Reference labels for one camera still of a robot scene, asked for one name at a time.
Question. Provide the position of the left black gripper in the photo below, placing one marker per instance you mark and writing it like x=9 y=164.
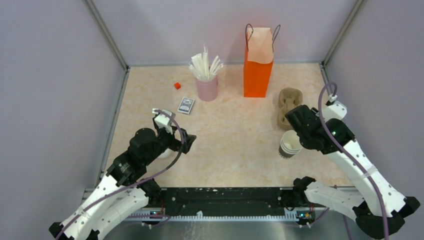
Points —
x=176 y=143

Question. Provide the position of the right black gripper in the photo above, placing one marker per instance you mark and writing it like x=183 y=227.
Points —
x=315 y=111

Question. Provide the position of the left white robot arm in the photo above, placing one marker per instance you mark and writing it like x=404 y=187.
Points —
x=122 y=190

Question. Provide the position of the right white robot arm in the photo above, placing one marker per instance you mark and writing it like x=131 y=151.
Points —
x=378 y=208

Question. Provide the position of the stack of white lids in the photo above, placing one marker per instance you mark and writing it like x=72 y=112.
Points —
x=165 y=154

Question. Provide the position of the brown pulp cup carrier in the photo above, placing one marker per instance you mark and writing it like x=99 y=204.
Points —
x=288 y=99

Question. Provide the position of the stack of paper cups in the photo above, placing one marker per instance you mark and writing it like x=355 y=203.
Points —
x=289 y=144

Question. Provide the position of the blue playing card box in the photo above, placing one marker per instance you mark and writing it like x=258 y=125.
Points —
x=186 y=105

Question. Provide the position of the pink straw holder cup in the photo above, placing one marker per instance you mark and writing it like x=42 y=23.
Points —
x=207 y=90

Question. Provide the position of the small orange cube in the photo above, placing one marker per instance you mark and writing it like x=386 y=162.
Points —
x=177 y=85

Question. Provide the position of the white wrapped straws bundle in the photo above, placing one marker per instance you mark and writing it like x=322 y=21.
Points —
x=202 y=69

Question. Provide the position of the orange paper bag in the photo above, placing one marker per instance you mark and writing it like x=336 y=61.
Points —
x=258 y=59

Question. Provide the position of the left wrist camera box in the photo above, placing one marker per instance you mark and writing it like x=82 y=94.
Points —
x=163 y=121

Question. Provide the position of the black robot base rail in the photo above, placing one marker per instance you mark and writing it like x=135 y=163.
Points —
x=232 y=203

